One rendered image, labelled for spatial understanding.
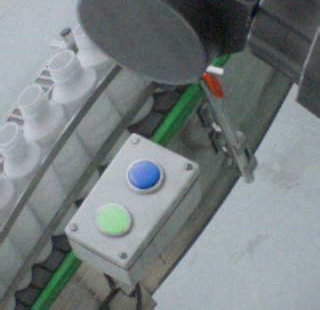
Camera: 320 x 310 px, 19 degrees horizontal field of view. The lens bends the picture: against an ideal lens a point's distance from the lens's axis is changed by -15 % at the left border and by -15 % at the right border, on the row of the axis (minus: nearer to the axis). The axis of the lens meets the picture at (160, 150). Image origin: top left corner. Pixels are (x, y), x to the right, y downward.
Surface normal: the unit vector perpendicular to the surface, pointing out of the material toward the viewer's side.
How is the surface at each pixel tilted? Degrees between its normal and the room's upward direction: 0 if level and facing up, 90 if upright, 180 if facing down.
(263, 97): 90
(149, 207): 20
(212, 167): 90
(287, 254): 0
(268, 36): 73
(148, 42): 88
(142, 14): 88
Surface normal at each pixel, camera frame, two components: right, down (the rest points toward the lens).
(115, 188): -0.07, -0.53
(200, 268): -0.36, -0.64
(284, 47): -0.50, 0.61
